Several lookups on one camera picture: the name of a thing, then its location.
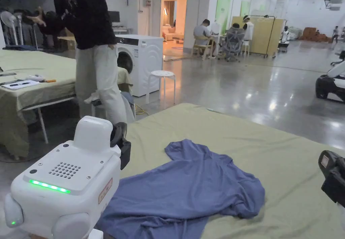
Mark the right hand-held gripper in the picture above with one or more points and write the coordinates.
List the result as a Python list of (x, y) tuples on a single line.
[(335, 177)]

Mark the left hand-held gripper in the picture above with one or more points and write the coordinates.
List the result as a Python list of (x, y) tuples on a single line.
[(67, 179)]

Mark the white and black robot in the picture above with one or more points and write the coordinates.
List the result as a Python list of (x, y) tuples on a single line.
[(333, 84)]

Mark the bed with pale green sheet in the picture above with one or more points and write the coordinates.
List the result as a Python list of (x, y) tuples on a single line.
[(242, 142)]

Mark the white tool with orange tip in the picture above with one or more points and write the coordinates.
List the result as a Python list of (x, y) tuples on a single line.
[(40, 78)]

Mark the white paper sheet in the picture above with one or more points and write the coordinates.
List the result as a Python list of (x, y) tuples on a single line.
[(20, 84)]

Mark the blue shirt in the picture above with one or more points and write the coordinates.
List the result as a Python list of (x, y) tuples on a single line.
[(183, 187)]

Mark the white washing machine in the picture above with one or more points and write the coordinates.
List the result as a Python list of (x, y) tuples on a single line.
[(145, 61)]

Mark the pile of brown cartons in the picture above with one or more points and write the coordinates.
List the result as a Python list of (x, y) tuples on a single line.
[(315, 35)]

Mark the desk with monitor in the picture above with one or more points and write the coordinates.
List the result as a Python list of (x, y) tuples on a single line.
[(116, 23)]

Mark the beige sofa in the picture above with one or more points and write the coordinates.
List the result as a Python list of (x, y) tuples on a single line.
[(171, 34)]

